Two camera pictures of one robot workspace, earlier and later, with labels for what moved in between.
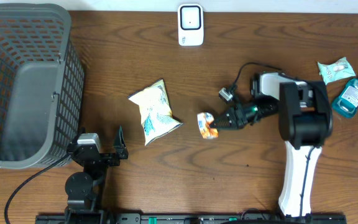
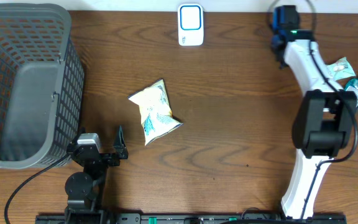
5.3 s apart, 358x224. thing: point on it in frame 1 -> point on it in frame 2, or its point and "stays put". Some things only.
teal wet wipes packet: x=340 y=70 stays put
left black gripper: x=113 y=159 stays put
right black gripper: x=235 y=117 -> x=283 y=61
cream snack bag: x=155 y=111 stays put
